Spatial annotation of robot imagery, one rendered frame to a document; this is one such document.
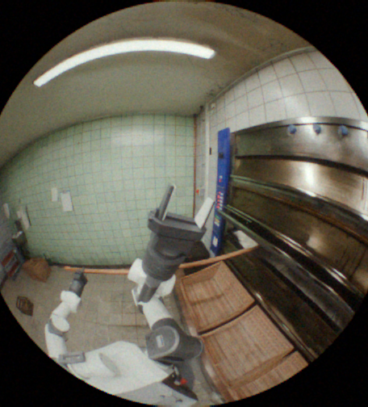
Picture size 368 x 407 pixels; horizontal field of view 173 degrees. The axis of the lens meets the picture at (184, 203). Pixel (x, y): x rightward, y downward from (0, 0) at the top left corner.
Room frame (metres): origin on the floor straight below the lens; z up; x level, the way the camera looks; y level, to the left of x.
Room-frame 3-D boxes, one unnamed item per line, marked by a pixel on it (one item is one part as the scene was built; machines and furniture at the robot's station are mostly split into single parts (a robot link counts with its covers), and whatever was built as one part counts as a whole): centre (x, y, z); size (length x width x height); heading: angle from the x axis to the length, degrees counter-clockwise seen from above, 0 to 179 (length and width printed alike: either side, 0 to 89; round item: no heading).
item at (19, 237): (0.49, 3.86, 0.71); 0.47 x 0.36 x 0.91; 106
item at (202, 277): (0.57, -0.26, 0.72); 0.56 x 0.49 x 0.28; 16
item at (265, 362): (0.00, -0.42, 0.72); 0.56 x 0.49 x 0.28; 17
